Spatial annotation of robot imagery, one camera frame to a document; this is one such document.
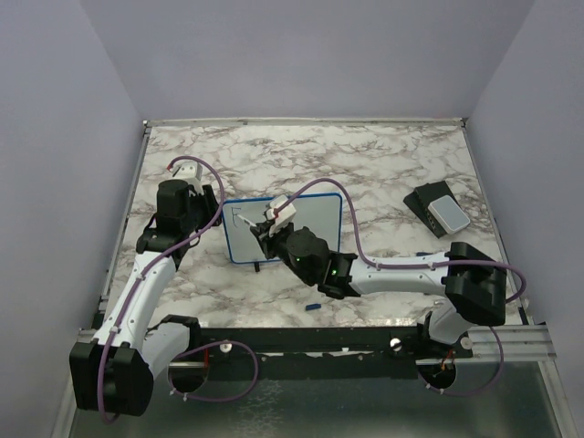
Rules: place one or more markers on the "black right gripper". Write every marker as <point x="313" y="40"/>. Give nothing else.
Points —
<point x="263" y="229"/>

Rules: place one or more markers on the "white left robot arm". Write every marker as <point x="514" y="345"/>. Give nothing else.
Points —
<point x="114" y="373"/>

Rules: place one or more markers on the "white whiteboard marker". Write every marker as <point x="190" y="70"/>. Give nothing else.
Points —
<point x="246" y="221"/>

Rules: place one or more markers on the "blue marker cap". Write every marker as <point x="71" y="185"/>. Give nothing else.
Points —
<point x="314" y="306"/>

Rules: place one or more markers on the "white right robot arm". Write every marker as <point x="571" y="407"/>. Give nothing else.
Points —
<point x="472" y="284"/>

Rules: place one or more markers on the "blue framed small whiteboard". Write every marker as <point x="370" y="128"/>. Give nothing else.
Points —
<point x="320" y="212"/>

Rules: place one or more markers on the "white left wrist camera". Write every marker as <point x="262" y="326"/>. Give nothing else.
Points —
<point x="191" y="172"/>

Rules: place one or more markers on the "aluminium table edge frame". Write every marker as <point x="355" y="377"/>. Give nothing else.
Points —
<point x="378" y="162"/>

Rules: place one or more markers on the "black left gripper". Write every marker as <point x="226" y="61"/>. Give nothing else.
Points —
<point x="211" y="204"/>

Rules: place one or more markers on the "black eraser with grey pad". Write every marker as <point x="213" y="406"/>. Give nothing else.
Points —
<point x="436" y="207"/>

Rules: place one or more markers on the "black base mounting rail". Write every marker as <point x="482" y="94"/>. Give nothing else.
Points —
<point x="313" y="353"/>

